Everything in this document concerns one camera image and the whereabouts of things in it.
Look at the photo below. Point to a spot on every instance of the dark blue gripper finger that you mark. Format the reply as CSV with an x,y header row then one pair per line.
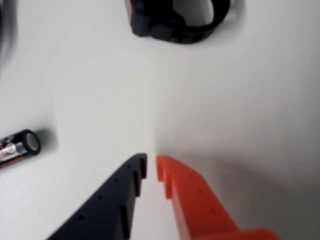
x,y
110,200

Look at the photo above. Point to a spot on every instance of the black AA battery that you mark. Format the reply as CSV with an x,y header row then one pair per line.
x,y
15,148

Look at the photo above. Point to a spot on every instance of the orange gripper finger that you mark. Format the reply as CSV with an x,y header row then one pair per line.
x,y
197,207

